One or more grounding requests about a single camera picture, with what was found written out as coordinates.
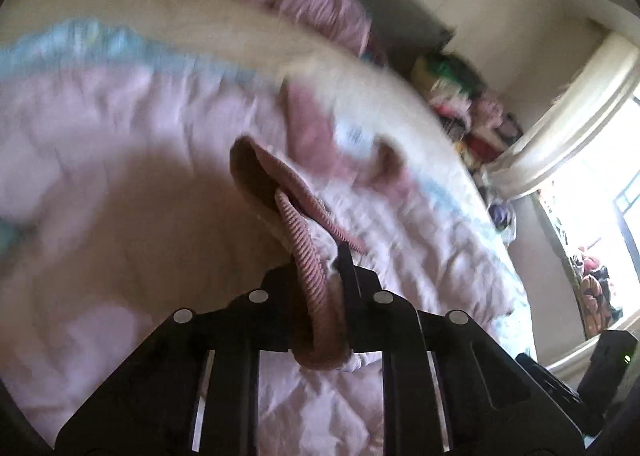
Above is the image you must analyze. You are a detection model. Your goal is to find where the dark grey headboard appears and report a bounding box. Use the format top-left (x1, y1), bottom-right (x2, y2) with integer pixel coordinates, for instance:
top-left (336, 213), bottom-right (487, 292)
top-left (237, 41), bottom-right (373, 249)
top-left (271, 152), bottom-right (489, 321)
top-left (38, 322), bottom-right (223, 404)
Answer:
top-left (320, 0), bottom-right (457, 68)

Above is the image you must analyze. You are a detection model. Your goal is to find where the pink quilted bedspread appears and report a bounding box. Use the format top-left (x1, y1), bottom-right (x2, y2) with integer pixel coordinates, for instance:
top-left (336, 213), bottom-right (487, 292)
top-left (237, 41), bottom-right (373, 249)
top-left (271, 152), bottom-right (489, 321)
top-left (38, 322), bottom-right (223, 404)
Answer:
top-left (0, 61), bottom-right (538, 456)

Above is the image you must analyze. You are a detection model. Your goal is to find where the colourful printed cloth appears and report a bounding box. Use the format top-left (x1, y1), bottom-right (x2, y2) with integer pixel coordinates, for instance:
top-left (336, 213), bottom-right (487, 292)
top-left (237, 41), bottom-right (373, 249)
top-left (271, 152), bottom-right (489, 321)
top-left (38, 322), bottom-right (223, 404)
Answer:
top-left (572, 243), bottom-right (628, 339)

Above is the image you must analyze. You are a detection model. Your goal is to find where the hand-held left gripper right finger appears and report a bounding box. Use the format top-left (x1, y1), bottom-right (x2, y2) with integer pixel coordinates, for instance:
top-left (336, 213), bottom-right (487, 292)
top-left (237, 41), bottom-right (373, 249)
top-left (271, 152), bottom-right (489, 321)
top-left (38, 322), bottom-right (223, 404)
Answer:
top-left (333, 240), bottom-right (585, 456)

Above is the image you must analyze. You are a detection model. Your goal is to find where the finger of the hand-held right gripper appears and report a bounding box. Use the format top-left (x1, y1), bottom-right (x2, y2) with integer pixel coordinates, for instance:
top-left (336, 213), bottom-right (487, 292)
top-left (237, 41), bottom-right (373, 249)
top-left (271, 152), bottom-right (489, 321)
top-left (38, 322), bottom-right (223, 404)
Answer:
top-left (515, 352), bottom-right (584, 408)

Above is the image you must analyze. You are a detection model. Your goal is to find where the beige bed cover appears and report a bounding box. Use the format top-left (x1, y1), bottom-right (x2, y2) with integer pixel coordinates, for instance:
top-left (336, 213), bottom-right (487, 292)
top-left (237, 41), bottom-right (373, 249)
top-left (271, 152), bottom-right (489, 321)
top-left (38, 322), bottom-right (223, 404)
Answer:
top-left (0, 0), bottom-right (482, 199)

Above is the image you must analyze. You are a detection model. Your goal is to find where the pile of colourful clothes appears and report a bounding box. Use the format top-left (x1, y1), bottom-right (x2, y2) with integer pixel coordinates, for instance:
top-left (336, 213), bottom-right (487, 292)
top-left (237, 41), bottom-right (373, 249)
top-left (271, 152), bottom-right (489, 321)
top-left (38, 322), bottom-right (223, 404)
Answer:
top-left (409, 52), bottom-right (527, 178)

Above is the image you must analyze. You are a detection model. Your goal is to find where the cream curtain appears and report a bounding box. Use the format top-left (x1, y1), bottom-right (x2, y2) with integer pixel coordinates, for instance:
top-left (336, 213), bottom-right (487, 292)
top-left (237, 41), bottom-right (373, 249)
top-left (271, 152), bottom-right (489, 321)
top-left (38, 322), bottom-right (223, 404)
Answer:
top-left (484, 30), bottom-right (640, 372)

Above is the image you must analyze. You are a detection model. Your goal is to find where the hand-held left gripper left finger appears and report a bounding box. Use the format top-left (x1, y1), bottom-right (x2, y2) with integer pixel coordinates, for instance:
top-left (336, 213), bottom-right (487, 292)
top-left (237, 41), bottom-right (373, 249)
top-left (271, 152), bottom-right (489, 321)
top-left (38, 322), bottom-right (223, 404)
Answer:
top-left (54, 265), bottom-right (303, 456)

